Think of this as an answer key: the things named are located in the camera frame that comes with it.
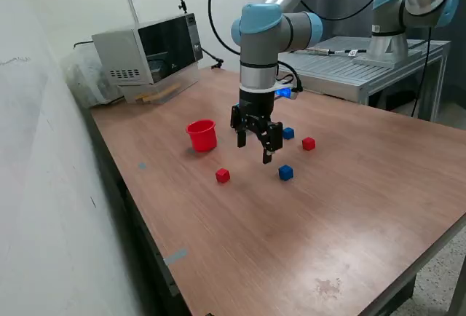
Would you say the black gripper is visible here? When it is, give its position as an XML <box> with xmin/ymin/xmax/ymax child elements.
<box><xmin>229</xmin><ymin>89</ymin><xmax>285</xmax><ymax>165</ymax></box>

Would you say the red plastic cup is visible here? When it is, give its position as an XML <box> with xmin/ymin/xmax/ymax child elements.
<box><xmin>186</xmin><ymin>119</ymin><xmax>218</xmax><ymax>153</ymax></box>

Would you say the aluminium robot mounting table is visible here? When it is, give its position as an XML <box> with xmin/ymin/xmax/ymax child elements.
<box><xmin>277</xmin><ymin>36</ymin><xmax>451</xmax><ymax>122</ymax></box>

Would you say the wooden stick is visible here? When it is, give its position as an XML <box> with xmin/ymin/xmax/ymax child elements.
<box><xmin>141</xmin><ymin>90</ymin><xmax>178</xmax><ymax>105</ymax></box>
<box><xmin>134</xmin><ymin>82</ymin><xmax>182</xmax><ymax>101</ymax></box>

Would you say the long grey tape piece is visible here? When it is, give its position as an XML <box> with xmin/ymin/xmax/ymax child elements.
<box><xmin>163</xmin><ymin>248</ymin><xmax>189</xmax><ymax>266</ymax></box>

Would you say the silver microwave oven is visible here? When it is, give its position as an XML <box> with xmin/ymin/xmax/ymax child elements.
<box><xmin>91</xmin><ymin>12</ymin><xmax>204</xmax><ymax>86</ymax></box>

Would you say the white rod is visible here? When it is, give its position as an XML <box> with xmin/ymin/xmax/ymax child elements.
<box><xmin>125</xmin><ymin>0</ymin><xmax>141</xmax><ymax>28</ymax></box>

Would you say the clear plastic bag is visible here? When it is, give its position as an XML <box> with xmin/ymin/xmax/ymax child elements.
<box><xmin>61</xmin><ymin>44</ymin><xmax>125</xmax><ymax>109</ymax></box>

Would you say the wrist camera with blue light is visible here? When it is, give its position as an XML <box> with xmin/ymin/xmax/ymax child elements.
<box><xmin>272</xmin><ymin>75</ymin><xmax>303</xmax><ymax>100</ymax></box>

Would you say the cable with silver connector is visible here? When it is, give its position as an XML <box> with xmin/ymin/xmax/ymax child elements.
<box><xmin>290</xmin><ymin>47</ymin><xmax>368</xmax><ymax>57</ymax></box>

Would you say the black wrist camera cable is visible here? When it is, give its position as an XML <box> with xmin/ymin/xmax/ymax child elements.
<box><xmin>208</xmin><ymin>0</ymin><xmax>396</xmax><ymax>93</ymax></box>

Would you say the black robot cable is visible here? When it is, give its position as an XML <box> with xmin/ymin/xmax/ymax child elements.
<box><xmin>411</xmin><ymin>26</ymin><xmax>433</xmax><ymax>117</ymax></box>

